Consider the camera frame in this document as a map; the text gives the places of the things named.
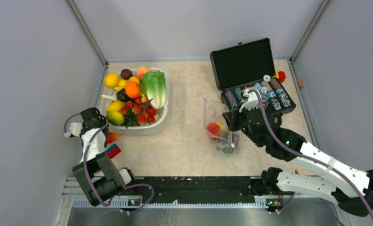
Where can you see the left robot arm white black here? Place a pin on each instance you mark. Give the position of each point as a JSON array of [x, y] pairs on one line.
[[96, 174]]

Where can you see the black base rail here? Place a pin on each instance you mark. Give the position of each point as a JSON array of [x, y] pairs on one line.
[[208, 190]]

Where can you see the large orange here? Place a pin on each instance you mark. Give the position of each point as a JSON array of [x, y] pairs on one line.
[[132, 89]]

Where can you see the black poker chip case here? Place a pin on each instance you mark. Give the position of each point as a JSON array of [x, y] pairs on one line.
[[250, 65]]

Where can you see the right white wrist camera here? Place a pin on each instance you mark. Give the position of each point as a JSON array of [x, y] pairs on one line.
[[251, 99]]

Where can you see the dark plum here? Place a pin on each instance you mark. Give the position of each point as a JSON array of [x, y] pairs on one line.
[[126, 74]]

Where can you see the yellow mango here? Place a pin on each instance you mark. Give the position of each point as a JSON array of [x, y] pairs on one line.
[[221, 125]]

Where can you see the peach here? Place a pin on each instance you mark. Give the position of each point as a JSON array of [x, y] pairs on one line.
[[141, 71], [213, 129]]

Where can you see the yellow lemon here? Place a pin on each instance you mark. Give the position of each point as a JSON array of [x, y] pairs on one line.
[[112, 80]]

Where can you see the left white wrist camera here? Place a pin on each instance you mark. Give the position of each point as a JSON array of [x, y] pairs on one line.
[[74, 130]]

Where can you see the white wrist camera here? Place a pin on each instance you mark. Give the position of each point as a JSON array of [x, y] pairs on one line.
[[74, 130], [251, 99]]

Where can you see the red blue block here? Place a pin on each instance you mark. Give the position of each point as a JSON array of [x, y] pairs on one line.
[[112, 151]]

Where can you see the green lettuce leaf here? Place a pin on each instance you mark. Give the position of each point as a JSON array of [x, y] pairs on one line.
[[153, 86]]

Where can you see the red small object behind case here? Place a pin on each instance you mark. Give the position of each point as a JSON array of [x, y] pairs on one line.
[[280, 75]]

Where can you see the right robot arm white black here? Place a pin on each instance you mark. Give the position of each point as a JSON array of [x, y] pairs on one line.
[[349, 188]]

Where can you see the strawberry cluster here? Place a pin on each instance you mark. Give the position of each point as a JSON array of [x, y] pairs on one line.
[[138, 112]]

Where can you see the clear zip top bag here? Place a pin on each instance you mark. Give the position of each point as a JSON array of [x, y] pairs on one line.
[[212, 112]]

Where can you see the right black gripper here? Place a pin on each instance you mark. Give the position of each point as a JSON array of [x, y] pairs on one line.
[[231, 117]]

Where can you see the white fruit tray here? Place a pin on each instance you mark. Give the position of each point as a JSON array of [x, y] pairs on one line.
[[147, 128]]

